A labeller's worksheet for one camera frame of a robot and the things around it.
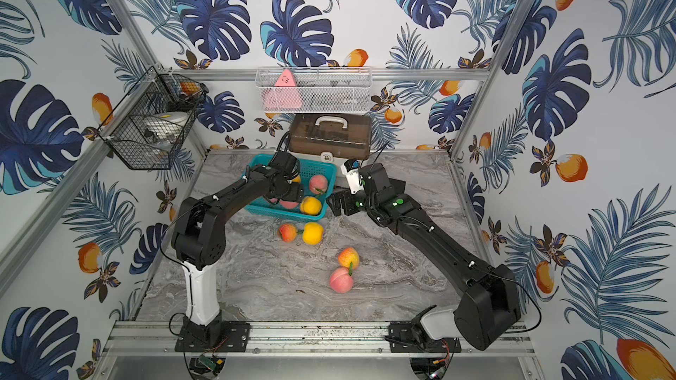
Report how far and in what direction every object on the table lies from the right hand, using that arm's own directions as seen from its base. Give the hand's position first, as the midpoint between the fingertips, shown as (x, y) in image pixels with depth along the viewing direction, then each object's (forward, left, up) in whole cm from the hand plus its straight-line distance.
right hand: (341, 193), depth 80 cm
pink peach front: (-21, 0, -16) cm, 26 cm away
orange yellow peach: (-12, -2, -17) cm, 21 cm away
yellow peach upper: (-4, +10, -17) cm, 20 cm away
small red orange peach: (-4, +19, -17) cm, 25 cm away
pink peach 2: (+7, +20, -16) cm, 27 cm away
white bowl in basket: (+15, +54, +13) cm, 57 cm away
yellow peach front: (+6, +11, -15) cm, 20 cm away
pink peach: (+15, +9, -14) cm, 23 cm away
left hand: (+11, +19, -12) cm, 25 cm away
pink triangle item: (+31, +20, +14) cm, 40 cm away
